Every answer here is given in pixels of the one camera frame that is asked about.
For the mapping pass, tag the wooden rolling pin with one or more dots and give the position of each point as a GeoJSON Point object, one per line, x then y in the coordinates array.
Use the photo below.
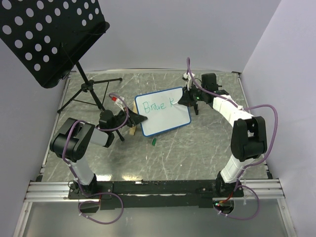
{"type": "Point", "coordinates": [133, 128]}

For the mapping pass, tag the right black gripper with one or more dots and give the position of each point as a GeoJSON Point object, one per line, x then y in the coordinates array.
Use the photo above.
{"type": "Point", "coordinates": [186, 98]}

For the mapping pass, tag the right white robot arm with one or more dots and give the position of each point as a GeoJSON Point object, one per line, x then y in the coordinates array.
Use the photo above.
{"type": "Point", "coordinates": [249, 139]}

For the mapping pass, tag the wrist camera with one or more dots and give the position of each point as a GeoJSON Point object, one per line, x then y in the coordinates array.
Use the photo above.
{"type": "Point", "coordinates": [119, 101]}
{"type": "Point", "coordinates": [188, 79]}

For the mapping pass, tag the blue framed whiteboard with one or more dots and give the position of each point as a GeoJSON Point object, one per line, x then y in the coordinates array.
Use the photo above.
{"type": "Point", "coordinates": [162, 116]}

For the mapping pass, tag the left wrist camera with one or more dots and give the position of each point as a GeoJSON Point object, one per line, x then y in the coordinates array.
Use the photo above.
{"type": "Point", "coordinates": [119, 101]}

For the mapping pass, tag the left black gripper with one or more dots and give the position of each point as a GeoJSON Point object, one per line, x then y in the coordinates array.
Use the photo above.
{"type": "Point", "coordinates": [134, 119]}

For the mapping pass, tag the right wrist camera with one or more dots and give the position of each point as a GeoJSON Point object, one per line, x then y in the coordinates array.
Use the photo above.
{"type": "Point", "coordinates": [188, 79]}

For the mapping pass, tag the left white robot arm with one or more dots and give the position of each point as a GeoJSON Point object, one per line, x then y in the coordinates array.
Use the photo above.
{"type": "Point", "coordinates": [72, 139]}

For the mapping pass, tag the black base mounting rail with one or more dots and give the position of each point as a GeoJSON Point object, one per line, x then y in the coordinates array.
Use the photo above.
{"type": "Point", "coordinates": [148, 194]}

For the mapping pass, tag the black perforated music stand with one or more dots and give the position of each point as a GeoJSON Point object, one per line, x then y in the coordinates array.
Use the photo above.
{"type": "Point", "coordinates": [49, 37]}

